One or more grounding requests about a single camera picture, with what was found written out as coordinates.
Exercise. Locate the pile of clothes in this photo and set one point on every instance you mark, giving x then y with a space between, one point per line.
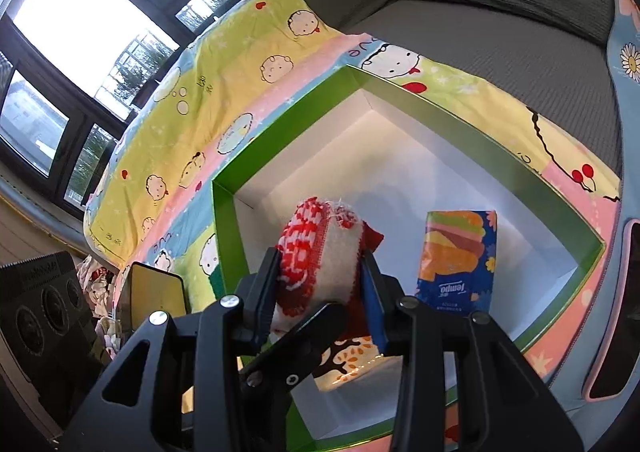
96 283

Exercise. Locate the grey sofa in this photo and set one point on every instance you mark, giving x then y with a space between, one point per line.
475 7

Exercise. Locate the orange tree patterned item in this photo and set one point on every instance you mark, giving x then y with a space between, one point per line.
346 361

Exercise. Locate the black framed window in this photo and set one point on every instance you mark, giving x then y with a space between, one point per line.
75 73

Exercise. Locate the colourful cartoon bed sheet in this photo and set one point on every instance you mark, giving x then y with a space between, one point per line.
154 203

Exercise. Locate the blue tissue packet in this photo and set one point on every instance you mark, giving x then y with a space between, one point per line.
458 260

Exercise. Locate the black gold tin box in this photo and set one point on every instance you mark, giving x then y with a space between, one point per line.
146 290

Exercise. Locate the red white knitted cloth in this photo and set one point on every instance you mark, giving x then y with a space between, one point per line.
320 249

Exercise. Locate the green cardboard box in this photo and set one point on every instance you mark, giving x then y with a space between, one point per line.
394 157

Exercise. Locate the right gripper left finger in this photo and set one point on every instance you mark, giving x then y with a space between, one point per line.
176 386

